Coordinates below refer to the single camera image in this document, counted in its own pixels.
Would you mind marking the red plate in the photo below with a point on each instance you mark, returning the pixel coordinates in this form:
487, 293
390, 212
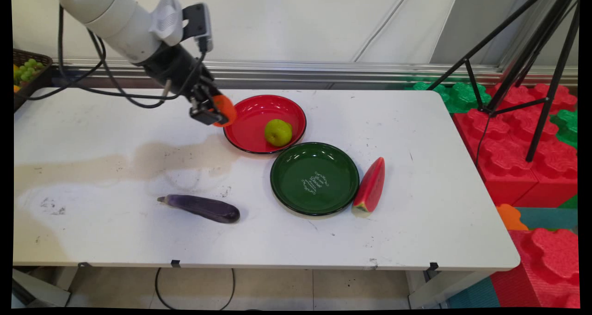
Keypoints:
259, 116

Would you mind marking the brown wicker basket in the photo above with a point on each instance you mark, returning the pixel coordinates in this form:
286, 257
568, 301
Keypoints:
37, 81

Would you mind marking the white table leg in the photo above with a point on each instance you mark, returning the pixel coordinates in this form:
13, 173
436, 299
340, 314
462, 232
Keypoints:
39, 287
439, 289

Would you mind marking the green toy grapes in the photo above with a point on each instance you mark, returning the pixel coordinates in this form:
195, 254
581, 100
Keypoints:
27, 69

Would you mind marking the orange foam piece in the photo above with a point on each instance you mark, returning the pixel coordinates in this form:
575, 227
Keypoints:
510, 217

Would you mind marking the black tripod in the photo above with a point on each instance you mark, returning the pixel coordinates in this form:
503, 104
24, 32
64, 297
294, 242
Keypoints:
539, 42

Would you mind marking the orange toy tangerine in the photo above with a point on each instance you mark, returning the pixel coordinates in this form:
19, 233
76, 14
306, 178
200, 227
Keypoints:
226, 107

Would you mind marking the dark green plate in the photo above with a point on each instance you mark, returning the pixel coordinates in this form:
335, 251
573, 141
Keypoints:
314, 178

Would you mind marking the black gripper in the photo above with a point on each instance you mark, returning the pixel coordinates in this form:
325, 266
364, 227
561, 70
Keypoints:
178, 72

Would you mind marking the green foam block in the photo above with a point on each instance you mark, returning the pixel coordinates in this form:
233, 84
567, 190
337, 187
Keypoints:
458, 97
568, 127

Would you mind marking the purple toy eggplant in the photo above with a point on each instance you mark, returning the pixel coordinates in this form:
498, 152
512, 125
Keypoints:
206, 208

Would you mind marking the toy watermelon slice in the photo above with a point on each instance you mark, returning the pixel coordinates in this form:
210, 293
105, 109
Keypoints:
371, 188

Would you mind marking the green toy apple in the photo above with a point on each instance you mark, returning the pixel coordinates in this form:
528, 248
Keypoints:
278, 132

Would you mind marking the teal foam floor mat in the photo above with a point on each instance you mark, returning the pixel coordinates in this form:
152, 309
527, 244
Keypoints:
550, 219

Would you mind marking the aluminium wall rail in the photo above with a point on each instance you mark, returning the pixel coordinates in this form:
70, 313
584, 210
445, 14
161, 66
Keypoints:
323, 72

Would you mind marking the large red foam block stack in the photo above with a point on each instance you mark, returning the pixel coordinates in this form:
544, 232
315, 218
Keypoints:
508, 162

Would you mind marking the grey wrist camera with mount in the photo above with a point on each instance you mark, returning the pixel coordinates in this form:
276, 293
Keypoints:
196, 23

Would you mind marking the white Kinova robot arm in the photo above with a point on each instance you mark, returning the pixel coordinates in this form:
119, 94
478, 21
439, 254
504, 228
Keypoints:
115, 21

